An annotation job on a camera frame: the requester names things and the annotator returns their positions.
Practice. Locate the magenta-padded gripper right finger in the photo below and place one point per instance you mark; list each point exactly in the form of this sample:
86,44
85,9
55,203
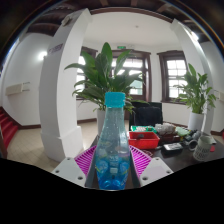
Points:
141,161

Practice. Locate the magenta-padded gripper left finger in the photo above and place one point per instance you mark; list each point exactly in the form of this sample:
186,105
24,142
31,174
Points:
83,161

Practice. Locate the clear blue-capped water bottle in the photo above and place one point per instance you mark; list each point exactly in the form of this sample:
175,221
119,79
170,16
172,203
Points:
112,143

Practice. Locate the red plastic box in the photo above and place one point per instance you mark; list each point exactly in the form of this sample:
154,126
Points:
143,141

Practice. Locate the green box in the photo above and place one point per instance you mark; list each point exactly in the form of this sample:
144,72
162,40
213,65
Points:
138,128

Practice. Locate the black flat device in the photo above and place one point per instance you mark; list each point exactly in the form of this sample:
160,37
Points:
172,147

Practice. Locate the dark brown box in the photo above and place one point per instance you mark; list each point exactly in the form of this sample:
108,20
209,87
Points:
170,138

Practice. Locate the clear container of white items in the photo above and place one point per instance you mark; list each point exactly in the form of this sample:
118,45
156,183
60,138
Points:
165,129

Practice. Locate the black chair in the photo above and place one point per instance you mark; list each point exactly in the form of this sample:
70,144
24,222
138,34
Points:
146,116

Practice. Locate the green cloth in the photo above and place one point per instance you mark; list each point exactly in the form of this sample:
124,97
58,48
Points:
181,131

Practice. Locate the grey-green printed mug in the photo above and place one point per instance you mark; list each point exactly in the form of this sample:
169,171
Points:
201,151

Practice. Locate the potted plant in white pot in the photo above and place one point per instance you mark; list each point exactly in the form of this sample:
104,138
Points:
196,121
100,76

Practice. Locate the flat round red coaster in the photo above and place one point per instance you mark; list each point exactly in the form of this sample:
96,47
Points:
212,148

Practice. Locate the brown-framed window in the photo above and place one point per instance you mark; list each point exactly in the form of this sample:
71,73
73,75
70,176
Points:
175,75
80,78

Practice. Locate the red carpeted stairs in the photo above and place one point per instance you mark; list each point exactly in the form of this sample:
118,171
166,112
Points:
7,126

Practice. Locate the brown wooden double door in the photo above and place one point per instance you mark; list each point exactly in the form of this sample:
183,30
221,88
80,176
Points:
146,76

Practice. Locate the green exit sign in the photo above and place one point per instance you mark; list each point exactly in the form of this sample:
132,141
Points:
121,47

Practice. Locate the small dark column sign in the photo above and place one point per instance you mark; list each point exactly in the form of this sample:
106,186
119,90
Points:
55,49

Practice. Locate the white column spotlight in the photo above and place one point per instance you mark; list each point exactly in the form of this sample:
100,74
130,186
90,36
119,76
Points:
66,20
195,35

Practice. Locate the white wall unit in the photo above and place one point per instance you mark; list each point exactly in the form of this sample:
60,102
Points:
15,89

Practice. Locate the glowing wall lamp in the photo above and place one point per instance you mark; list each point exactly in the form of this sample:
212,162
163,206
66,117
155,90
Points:
41,55

